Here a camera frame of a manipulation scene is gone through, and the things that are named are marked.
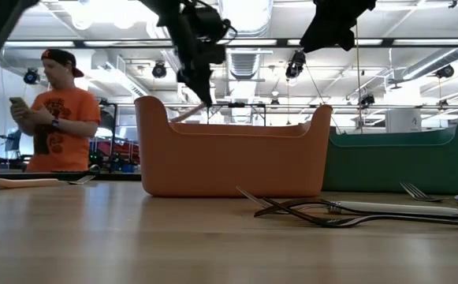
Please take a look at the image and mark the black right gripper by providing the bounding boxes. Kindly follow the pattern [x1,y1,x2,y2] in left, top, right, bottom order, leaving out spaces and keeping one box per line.
[299,0,378,54]

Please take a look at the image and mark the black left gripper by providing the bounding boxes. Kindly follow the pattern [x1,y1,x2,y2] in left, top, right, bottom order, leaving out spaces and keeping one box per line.
[164,7,227,107]

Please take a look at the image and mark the silver fork orange handle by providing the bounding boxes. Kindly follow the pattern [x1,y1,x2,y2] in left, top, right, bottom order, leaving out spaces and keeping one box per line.
[168,103,207,123]
[0,174,96,189]

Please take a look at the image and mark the long ceiling light panel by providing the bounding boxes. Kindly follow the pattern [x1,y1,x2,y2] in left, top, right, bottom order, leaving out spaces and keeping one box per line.
[4,39,76,48]
[393,38,458,47]
[286,38,384,47]

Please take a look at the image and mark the black ceiling spotlight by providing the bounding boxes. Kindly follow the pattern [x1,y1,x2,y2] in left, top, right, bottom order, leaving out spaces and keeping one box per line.
[285,50,307,80]
[23,67,40,85]
[151,62,168,79]
[359,92,376,108]
[435,64,456,79]

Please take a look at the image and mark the orange plastic bin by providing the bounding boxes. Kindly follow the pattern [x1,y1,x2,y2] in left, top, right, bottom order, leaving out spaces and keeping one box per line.
[133,95,334,198]

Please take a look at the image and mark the person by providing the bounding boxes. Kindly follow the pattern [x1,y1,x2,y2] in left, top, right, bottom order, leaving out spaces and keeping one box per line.
[9,48,102,174]

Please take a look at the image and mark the dark baseball cap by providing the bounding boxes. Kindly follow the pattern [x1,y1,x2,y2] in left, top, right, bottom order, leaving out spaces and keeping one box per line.
[40,48,85,79]

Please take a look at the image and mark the green plastic bin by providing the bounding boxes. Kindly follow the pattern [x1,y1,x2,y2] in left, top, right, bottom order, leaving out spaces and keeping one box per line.
[322,114,458,195]

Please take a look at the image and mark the green smartphone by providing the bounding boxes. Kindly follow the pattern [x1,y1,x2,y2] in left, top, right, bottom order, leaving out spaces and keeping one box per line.
[9,96,31,112]

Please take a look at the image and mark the dark computer monitor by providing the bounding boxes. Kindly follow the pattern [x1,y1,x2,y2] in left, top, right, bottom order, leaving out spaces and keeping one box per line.
[4,128,23,153]

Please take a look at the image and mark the thin hanging cable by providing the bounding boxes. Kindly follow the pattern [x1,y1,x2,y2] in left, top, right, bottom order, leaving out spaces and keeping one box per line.
[353,19,363,134]

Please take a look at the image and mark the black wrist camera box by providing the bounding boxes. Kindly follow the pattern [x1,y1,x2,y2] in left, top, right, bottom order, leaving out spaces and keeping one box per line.
[181,4,233,43]

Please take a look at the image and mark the silver ceiling ventilation duct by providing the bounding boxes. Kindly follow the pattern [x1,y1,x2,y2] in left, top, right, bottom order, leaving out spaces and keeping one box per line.
[217,0,274,80]
[400,47,458,82]

